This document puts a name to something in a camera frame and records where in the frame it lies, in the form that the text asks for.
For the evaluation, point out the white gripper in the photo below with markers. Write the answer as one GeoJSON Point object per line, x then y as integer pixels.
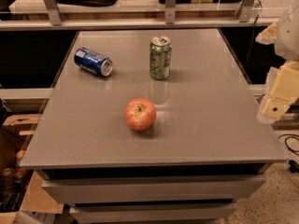
{"type": "Point", "coordinates": [290, 36]}

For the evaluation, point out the red apple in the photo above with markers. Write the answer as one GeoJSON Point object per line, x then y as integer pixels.
{"type": "Point", "coordinates": [140, 114]}

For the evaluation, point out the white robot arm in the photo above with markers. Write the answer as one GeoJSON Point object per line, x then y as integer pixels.
{"type": "Point", "coordinates": [284, 34]}

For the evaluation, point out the upper grey drawer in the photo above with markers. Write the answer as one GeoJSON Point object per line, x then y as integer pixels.
{"type": "Point", "coordinates": [153, 189]}

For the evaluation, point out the grey drawer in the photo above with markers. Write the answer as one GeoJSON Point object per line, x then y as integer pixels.
{"type": "Point", "coordinates": [153, 189]}
{"type": "Point", "coordinates": [152, 212]}

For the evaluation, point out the green soda can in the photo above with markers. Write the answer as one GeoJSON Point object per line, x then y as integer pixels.
{"type": "Point", "coordinates": [160, 57]}

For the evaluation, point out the lower grey drawer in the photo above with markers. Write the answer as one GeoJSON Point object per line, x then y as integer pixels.
{"type": "Point", "coordinates": [152, 212]}

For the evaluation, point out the blue soda can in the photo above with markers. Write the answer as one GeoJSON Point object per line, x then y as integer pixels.
{"type": "Point", "coordinates": [93, 62]}

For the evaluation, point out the cardboard box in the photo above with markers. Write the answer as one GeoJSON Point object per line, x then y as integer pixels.
{"type": "Point", "coordinates": [23, 201]}

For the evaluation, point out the right metal bracket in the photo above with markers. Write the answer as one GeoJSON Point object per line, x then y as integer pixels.
{"type": "Point", "coordinates": [244, 12]}

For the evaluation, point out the metal bracket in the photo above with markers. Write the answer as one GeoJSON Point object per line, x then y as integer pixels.
{"type": "Point", "coordinates": [244, 12]}
{"type": "Point", "coordinates": [170, 11]}
{"type": "Point", "coordinates": [53, 12]}

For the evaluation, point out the middle metal bracket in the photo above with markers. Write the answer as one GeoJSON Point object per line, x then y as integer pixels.
{"type": "Point", "coordinates": [170, 11]}

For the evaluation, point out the left metal bracket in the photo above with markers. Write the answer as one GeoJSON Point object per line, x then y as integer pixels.
{"type": "Point", "coordinates": [53, 12]}

